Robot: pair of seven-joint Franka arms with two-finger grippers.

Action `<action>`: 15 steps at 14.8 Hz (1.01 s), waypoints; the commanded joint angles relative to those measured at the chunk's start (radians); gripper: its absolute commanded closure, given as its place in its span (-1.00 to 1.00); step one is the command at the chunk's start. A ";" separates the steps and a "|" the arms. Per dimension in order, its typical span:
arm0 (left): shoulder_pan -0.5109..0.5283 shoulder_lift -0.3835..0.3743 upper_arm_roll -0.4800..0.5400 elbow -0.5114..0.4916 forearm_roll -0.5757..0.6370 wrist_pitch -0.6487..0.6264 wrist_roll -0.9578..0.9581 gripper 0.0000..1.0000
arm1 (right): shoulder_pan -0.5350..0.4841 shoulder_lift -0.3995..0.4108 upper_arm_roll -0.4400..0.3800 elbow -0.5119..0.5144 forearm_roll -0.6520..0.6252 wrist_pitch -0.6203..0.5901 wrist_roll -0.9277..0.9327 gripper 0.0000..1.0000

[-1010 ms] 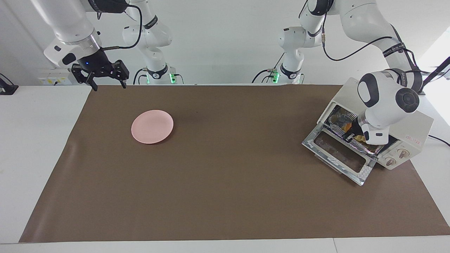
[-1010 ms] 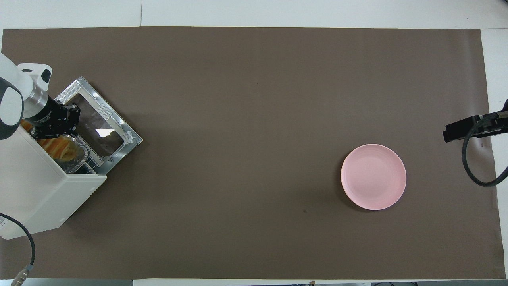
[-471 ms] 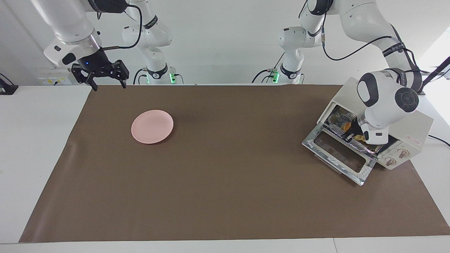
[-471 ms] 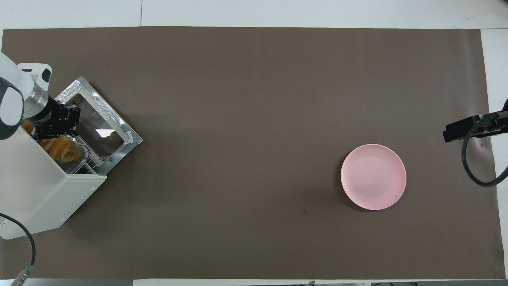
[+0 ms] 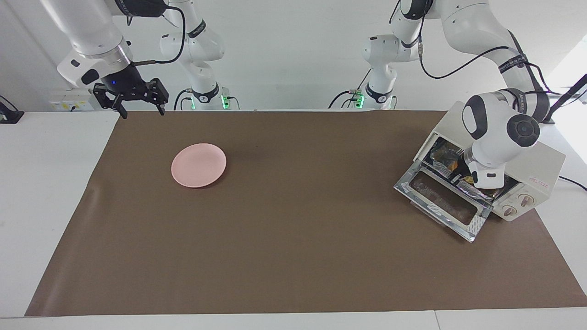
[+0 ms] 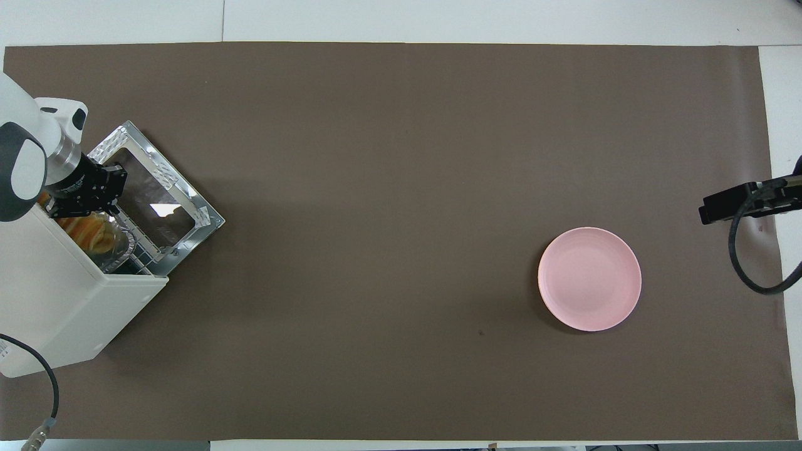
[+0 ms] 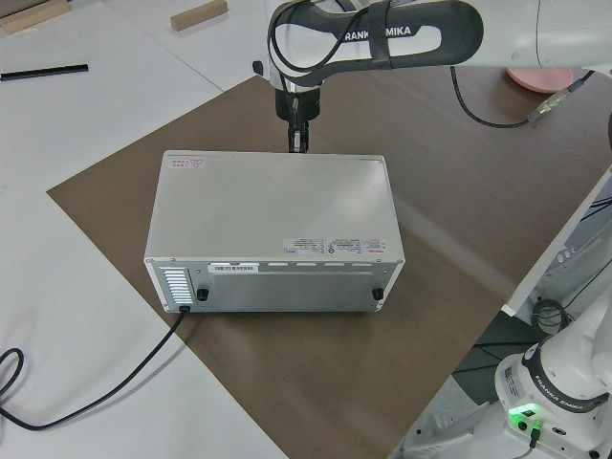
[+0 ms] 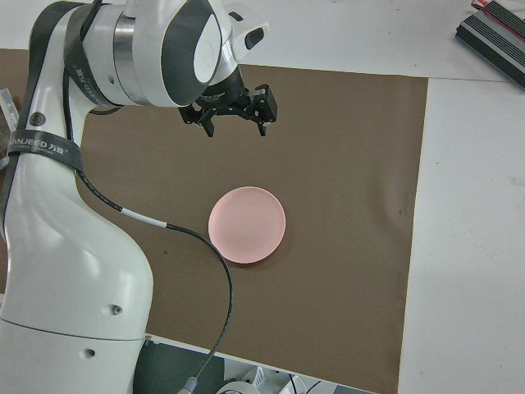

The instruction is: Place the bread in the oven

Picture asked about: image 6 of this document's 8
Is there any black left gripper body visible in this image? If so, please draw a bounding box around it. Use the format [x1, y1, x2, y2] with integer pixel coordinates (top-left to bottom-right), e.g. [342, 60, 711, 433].
[45, 153, 128, 217]

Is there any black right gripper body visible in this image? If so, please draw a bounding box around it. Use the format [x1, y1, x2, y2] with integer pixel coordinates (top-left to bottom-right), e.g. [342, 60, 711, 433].
[755, 155, 802, 217]

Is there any sliced golden bread loaf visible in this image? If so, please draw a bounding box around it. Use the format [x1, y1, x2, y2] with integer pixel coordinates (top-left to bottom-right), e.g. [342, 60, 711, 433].
[38, 191, 118, 254]

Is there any aluminium foil tray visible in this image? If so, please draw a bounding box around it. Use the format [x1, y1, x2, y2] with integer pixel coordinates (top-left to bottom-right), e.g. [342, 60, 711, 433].
[91, 213, 137, 274]

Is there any glass oven door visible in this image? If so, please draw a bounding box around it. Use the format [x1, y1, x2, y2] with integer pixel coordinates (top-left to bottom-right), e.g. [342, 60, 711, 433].
[86, 121, 226, 277]

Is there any cream toaster oven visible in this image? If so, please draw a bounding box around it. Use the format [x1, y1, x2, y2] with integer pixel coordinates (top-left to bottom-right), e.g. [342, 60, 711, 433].
[0, 204, 170, 378]

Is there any pink round plate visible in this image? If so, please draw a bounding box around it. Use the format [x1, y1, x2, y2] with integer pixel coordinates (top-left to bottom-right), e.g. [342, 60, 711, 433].
[538, 227, 643, 333]

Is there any brown table mat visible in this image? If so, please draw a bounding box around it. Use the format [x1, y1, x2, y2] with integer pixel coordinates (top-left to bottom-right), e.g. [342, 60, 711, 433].
[0, 42, 798, 441]

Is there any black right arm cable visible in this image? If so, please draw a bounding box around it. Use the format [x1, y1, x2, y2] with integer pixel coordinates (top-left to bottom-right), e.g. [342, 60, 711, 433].
[729, 182, 802, 295]

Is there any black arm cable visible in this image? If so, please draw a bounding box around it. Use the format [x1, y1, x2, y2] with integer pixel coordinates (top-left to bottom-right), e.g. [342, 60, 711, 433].
[0, 332, 61, 451]
[729, 182, 802, 295]

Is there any wire oven rack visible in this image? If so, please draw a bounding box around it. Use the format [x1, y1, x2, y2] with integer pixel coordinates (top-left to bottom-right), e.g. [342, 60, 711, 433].
[94, 213, 157, 277]

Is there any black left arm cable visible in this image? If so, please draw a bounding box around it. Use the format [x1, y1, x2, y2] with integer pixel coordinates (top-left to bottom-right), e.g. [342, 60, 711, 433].
[0, 332, 61, 451]

